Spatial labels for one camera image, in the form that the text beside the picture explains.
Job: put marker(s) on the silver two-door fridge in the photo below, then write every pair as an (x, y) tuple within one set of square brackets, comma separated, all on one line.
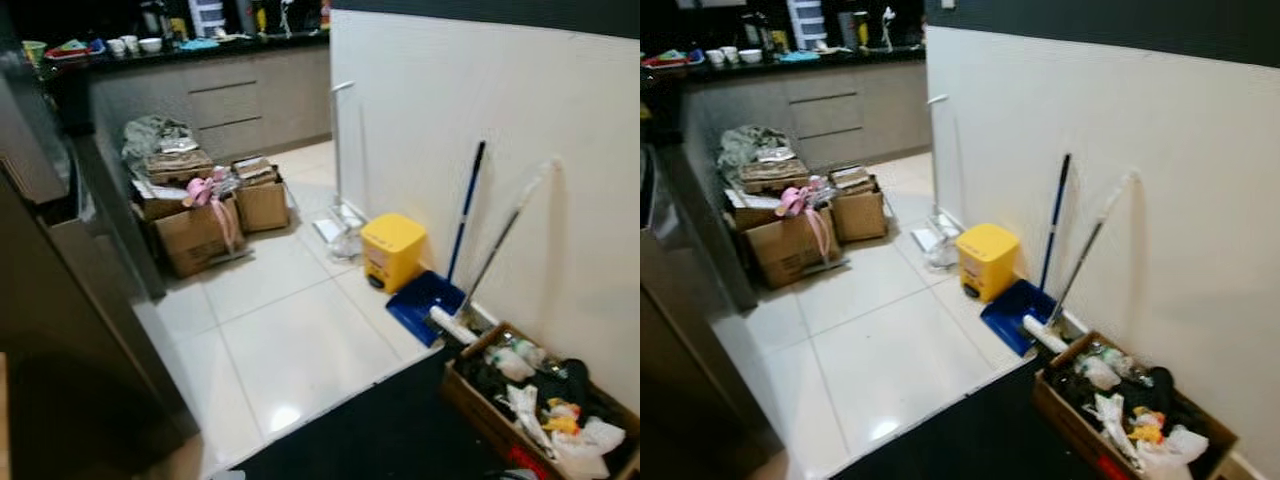
[(690, 350), (60, 300)]

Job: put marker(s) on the small white ceramic bowl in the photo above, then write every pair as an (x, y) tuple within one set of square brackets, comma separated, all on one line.
[(151, 46), (750, 56)]

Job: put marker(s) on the plain cardboard box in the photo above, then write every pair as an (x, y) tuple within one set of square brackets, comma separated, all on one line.
[(860, 218), (262, 208)]

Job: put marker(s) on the olive green cloth bag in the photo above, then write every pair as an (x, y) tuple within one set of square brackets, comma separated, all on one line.
[(745, 145), (150, 135)]

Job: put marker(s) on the crumpled clear plastic bag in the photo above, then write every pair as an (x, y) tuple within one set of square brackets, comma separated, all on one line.
[(510, 362), (1100, 372)]

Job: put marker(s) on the white plastic bag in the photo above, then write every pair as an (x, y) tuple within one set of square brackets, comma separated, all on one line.
[(595, 440), (1185, 445)]

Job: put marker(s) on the white mug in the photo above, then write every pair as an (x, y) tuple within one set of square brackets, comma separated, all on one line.
[(714, 58), (729, 54), (115, 47), (130, 44)]

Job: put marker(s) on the blue dustpan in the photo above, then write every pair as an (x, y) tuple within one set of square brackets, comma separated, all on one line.
[(420, 305), (1012, 315)]

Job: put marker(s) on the green plastic cup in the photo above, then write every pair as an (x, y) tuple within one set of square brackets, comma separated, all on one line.
[(33, 52)]

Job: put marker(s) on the white paper packet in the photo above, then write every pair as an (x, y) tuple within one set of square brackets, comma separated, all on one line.
[(775, 156), (180, 147)]

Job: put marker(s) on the white floor mop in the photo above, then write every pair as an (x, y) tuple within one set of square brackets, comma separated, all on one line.
[(340, 225), (938, 240)]

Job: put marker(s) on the pink ribbon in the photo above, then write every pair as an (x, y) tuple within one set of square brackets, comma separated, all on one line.
[(200, 190), (795, 200)]

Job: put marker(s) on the black cloth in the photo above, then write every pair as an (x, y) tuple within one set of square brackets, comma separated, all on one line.
[(1160, 385), (570, 385)]

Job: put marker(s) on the cardboard box of rubbish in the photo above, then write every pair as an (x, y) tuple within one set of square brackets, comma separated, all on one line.
[(1065, 410), (470, 395)]

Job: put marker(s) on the open cardboard box white insert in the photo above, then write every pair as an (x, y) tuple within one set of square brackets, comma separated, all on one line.
[(150, 208), (742, 218)]

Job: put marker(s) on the white plastic drawer unit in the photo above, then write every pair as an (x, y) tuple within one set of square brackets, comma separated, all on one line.
[(808, 25), (208, 18)]

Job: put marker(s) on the brown pulp packing tray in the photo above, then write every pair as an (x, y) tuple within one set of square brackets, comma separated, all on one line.
[(775, 178), (180, 168)]

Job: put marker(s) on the yellow pedal bin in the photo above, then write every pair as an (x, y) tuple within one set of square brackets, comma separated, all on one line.
[(985, 260), (392, 250)]

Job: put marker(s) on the steel kettle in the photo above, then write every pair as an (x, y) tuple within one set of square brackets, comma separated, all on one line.
[(756, 32), (153, 20)]

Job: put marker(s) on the yellow wrapper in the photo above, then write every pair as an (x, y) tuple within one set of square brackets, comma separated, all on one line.
[(1148, 430), (562, 420)]

